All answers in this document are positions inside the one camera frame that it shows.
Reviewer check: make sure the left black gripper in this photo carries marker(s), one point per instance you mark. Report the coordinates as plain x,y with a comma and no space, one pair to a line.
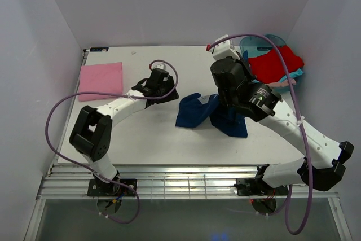
173,95

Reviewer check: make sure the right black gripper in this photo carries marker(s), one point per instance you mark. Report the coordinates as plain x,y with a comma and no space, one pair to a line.
246,68

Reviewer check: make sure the blue mickey t-shirt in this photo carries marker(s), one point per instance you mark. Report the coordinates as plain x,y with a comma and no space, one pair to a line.
194,109

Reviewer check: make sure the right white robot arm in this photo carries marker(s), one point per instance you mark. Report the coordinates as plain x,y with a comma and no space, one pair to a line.
322,166

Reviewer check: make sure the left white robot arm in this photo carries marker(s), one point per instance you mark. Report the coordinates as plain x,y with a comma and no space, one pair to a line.
91,134

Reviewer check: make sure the red t-shirt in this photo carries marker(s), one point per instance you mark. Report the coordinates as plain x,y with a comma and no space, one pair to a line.
268,67

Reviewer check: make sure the teal plastic basket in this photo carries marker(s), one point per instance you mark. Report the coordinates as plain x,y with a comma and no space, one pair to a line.
252,47

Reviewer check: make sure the light pink t-shirt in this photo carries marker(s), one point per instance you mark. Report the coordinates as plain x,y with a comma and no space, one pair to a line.
284,83

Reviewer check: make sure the light blue t-shirt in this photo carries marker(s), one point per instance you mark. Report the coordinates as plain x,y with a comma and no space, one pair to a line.
297,73

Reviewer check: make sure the folded pink t-shirt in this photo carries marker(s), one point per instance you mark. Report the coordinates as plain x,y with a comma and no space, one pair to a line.
104,78

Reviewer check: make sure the blue label sticker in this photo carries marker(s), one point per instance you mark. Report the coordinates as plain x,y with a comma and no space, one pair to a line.
99,49

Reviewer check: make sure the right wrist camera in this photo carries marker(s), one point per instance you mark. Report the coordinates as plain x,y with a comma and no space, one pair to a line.
223,50

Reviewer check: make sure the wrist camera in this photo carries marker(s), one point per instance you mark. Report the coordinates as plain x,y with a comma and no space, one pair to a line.
223,50
162,67

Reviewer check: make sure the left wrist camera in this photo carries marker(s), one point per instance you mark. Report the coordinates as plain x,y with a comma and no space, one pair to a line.
162,67

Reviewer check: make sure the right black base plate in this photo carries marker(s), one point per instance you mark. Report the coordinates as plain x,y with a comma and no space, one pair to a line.
255,187

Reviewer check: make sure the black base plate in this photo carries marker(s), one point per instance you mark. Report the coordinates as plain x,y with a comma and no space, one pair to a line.
97,188
255,187

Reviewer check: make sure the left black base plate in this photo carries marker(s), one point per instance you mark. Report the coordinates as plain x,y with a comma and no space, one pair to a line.
97,188

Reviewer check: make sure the aluminium frame rail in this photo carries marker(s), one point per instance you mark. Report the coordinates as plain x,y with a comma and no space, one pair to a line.
153,182

